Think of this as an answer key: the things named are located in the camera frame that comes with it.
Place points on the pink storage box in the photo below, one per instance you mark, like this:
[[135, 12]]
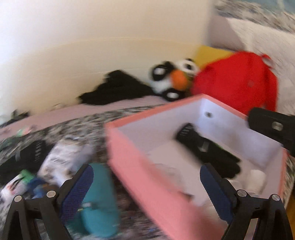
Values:
[[163, 177]]

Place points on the yellow pillow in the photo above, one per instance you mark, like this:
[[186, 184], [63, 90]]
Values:
[[206, 55]]

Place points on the grey white patterned blanket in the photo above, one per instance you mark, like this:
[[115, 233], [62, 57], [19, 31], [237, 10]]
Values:
[[90, 129]]

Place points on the white battery blister card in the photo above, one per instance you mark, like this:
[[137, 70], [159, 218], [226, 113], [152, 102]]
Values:
[[64, 160]]

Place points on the green pink packet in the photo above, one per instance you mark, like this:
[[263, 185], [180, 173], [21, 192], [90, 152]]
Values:
[[25, 131]]

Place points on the black white plush toy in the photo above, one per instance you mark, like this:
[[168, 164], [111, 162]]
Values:
[[172, 81]]

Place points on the black glove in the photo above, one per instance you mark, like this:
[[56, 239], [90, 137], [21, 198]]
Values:
[[208, 152], [30, 158]]

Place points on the black glove on blanket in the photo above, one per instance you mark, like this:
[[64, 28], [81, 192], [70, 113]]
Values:
[[30, 158]]

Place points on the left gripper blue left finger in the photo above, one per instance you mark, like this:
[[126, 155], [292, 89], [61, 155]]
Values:
[[73, 191]]

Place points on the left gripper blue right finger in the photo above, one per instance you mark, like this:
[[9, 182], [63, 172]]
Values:
[[219, 191]]

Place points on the black clothing pile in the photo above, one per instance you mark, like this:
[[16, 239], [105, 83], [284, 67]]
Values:
[[118, 85]]

